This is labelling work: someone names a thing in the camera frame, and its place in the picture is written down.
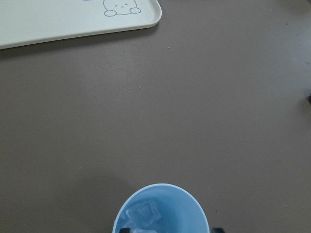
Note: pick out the cream rectangular tray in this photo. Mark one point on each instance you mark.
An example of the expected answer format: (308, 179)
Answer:
(26, 22)

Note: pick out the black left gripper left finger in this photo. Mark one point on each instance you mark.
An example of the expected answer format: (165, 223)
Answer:
(127, 230)

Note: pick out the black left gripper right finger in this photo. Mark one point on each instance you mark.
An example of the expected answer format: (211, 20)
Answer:
(217, 230)

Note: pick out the clear ice cube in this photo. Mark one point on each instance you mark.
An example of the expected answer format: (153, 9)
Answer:
(143, 213)

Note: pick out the light blue plastic cup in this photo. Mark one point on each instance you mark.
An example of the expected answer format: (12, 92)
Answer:
(181, 212)

